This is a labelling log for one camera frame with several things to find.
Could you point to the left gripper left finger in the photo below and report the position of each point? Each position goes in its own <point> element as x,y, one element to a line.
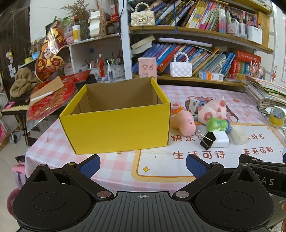
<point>81,174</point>

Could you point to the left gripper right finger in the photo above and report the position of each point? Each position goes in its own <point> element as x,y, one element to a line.
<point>205,175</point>

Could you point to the black binder clip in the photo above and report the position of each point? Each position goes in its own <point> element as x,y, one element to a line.
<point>207,139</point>

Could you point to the white rectangular box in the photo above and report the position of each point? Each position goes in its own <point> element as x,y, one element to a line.
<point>221,141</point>

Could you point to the green dinosaur toy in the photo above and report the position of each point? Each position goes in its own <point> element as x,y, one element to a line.
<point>216,124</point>

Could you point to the white eraser block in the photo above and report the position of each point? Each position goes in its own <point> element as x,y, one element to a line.
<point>238,135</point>

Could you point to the pink chick plush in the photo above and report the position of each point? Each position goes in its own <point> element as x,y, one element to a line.
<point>184,122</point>

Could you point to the pink pig plush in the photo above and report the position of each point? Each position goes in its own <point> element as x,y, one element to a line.
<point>214,109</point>

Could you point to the teal utility knife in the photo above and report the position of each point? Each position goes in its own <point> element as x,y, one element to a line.
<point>195,117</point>

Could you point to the pink checkered tablecloth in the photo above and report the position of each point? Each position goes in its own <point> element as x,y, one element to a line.
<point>164,168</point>

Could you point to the yellow tape roll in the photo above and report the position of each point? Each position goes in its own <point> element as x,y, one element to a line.
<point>277,117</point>

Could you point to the pink backpack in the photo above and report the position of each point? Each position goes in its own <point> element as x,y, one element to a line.
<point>20,179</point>

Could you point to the red decorative paper sheets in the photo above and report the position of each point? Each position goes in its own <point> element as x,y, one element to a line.
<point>56,100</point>

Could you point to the stack of paper books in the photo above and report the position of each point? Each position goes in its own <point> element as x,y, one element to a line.
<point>266,94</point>

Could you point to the yellow cardboard box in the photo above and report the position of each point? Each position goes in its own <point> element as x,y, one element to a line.
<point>113,117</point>

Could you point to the electric keyboard piano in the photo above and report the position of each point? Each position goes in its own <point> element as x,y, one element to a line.
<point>17,106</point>

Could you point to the orange white medicine box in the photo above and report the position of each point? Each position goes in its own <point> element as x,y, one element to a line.
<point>211,76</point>

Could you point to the white quilted mini handbag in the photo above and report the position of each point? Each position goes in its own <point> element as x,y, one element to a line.
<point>181,68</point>

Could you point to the brown plush blanket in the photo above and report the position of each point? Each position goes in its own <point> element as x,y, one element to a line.
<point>24,82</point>

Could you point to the red gold fortune poster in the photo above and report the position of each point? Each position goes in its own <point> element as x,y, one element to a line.
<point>48,62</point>

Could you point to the white storage shelf unit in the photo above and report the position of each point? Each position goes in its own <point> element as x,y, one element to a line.
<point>99,55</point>

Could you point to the pink cylindrical canister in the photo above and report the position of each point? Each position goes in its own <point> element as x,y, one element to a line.
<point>147,67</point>

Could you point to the wooden bookshelf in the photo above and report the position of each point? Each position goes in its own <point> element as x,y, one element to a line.
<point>215,39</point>

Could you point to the white yellow bottle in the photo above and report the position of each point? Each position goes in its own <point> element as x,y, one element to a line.
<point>76,29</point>

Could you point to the cream quilted mini handbag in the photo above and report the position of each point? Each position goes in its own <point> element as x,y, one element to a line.
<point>142,18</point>

